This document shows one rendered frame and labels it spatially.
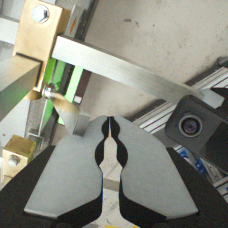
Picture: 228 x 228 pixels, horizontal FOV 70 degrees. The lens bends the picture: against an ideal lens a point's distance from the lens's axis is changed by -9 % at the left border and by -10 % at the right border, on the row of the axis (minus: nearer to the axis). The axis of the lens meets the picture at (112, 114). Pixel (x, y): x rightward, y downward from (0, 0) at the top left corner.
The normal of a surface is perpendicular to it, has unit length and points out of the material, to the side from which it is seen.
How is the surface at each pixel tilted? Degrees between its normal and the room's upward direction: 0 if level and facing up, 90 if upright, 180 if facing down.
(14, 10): 0
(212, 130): 29
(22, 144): 90
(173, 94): 0
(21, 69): 90
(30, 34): 0
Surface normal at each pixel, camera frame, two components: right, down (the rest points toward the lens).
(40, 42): 0.02, 0.48
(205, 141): -0.43, 0.24
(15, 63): 0.38, -0.81
